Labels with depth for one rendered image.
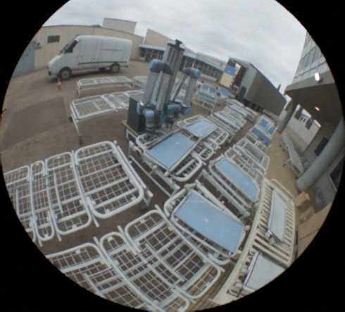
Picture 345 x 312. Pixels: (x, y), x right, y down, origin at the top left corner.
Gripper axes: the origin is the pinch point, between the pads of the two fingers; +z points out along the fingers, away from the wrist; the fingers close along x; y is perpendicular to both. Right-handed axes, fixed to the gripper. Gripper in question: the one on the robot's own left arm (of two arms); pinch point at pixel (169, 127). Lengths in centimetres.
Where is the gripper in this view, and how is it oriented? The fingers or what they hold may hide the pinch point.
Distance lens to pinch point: 177.5
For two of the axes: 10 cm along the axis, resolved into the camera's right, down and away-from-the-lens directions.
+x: -8.3, -3.3, 4.4
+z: -0.9, 8.6, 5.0
